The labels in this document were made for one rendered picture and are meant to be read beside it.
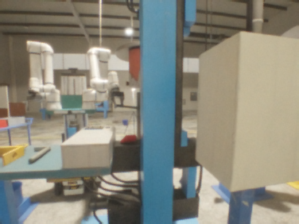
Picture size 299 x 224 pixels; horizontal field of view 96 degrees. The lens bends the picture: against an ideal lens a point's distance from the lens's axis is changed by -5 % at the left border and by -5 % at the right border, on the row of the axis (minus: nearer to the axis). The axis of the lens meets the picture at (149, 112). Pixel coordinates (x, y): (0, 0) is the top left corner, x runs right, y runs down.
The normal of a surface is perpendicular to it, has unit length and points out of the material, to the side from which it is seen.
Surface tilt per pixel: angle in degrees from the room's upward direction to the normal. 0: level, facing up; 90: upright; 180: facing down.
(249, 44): 90
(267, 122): 90
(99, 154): 90
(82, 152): 90
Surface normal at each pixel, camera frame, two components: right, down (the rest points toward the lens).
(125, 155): 0.15, 0.11
